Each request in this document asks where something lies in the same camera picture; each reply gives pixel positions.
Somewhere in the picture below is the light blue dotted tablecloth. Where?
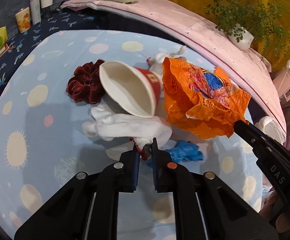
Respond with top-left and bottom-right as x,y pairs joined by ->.
0,30 -> 262,239

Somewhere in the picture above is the large orange plastic bag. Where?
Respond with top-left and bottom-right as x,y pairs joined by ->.
162,59 -> 251,139

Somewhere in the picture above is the navy patterned cloth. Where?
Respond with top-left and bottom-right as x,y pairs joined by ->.
0,8 -> 105,96

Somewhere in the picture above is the dark red velvet scrunchie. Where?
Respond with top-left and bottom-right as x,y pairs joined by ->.
66,59 -> 105,104

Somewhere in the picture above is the orange patterned cup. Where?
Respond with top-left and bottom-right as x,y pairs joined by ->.
15,7 -> 31,33

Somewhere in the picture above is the mustard yellow blanket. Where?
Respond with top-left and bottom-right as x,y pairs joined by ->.
151,0 -> 290,73

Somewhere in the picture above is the person's right hand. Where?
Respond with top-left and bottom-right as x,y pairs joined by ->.
259,191 -> 290,233

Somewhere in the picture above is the red white paper cup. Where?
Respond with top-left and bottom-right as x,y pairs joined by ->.
99,61 -> 163,118

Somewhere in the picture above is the potted plant white pot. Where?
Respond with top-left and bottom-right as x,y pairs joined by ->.
205,0 -> 290,56

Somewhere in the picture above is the white sock with red trim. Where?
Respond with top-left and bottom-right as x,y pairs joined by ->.
82,106 -> 173,161

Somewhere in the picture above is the white cosmetic tube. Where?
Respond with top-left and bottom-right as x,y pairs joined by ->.
29,0 -> 41,25

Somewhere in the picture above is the pink quilted cover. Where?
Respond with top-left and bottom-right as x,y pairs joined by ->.
61,0 -> 287,133

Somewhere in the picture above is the white trash bag bin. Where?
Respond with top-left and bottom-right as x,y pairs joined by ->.
255,116 -> 286,145

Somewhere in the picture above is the pink appliance box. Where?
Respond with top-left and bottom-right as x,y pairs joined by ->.
273,68 -> 290,101

